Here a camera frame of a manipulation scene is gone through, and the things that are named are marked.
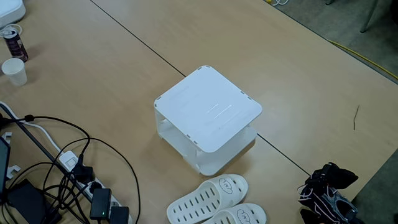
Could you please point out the white slipper with dog print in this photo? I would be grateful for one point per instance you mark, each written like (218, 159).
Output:
(248, 215)
(202, 199)

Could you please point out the white plastic shoe rack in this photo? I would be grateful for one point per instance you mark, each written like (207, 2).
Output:
(208, 109)

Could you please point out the grey chair leg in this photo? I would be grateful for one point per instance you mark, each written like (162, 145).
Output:
(368, 18)

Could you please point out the black power adapter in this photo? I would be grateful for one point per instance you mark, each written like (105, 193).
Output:
(119, 216)

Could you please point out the black adapter with green light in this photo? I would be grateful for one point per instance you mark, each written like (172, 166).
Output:
(100, 202)

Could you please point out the small black plug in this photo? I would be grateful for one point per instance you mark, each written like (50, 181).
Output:
(95, 185)

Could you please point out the black plug charger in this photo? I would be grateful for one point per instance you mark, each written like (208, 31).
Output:
(83, 173)

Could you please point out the white power strip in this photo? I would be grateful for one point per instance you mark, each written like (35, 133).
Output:
(69, 160)

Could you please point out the black flat box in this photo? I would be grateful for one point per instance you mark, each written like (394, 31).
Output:
(26, 202)

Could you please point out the white paper cup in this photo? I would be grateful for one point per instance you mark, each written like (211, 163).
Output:
(15, 73)

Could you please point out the white flat device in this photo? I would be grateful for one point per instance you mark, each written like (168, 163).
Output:
(9, 11)

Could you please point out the white printed bracket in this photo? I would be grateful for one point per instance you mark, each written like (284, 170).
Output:
(14, 171)
(7, 137)

